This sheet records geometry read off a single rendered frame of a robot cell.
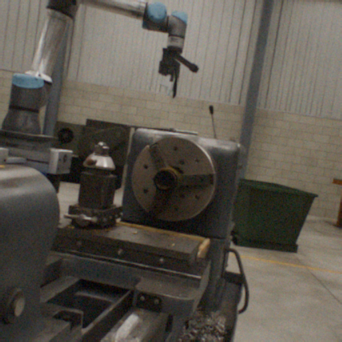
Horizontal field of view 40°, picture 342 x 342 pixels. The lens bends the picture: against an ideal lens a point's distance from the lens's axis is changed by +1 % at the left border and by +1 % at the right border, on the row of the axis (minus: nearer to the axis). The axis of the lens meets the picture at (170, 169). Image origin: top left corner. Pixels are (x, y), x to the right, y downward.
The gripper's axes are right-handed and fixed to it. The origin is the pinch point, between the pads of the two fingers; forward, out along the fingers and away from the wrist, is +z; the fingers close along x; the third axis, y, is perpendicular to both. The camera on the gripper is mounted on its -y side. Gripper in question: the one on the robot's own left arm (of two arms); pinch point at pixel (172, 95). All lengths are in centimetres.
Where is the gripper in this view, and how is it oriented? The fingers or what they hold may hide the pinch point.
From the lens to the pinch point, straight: 205.9
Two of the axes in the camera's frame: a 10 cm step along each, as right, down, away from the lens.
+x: -2.1, 0.2, -9.8
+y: -9.7, -1.6, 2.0
